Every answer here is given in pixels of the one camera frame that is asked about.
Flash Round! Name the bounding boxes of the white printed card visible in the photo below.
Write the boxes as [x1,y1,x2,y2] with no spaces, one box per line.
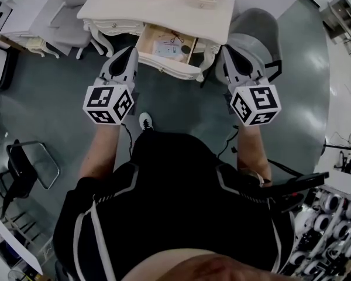
[153,39,183,57]

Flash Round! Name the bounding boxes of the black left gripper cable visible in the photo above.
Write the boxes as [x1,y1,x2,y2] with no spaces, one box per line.
[120,123,135,157]

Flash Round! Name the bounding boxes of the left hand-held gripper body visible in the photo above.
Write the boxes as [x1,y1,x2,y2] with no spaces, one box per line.
[82,76,136,126]

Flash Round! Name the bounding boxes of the person's white shoe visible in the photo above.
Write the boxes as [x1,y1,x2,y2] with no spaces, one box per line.
[138,112,154,132]

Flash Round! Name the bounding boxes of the wooden drawer white front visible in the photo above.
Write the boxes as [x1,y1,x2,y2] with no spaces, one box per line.
[135,23,207,80]

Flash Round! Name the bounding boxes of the person's left forearm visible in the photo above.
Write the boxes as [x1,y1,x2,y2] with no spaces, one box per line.
[79,122,133,181]

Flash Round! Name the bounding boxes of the grey metal shelf rack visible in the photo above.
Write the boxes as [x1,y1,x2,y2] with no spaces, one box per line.
[319,0,351,56]

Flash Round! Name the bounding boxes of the thin black cord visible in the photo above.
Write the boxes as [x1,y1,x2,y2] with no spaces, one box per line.
[169,31,185,44]

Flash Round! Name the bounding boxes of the white flat board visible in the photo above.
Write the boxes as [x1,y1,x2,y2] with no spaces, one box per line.
[0,205,44,275]

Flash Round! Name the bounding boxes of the white padded stool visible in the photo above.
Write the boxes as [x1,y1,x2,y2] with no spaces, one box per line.
[49,0,104,60]

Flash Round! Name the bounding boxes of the person's black clothing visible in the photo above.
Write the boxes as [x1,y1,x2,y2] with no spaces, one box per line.
[52,131,297,281]

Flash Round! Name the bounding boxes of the white dressing table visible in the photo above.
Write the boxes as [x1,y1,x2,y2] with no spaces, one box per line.
[76,0,236,83]

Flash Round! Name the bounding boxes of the person's right forearm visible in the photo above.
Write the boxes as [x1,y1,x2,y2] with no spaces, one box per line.
[235,124,273,187]

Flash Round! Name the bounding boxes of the pile of white headsets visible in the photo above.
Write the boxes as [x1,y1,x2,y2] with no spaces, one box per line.
[285,186,351,281]

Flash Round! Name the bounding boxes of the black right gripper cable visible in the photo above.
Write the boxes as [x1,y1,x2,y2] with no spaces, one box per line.
[217,125,240,159]

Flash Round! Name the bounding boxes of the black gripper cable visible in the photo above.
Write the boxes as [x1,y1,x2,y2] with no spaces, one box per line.
[120,123,135,157]
[217,125,240,159]

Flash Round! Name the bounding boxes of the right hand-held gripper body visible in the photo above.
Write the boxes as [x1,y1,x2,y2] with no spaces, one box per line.
[227,76,282,127]

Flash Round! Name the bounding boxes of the black metal frame chair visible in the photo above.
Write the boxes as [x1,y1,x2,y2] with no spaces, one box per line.
[0,139,61,220]

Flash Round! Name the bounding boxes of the white carved bench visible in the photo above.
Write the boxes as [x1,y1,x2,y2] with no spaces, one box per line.
[25,35,61,60]

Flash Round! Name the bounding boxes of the grey upholstered chair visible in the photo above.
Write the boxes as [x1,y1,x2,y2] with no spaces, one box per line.
[199,8,283,89]

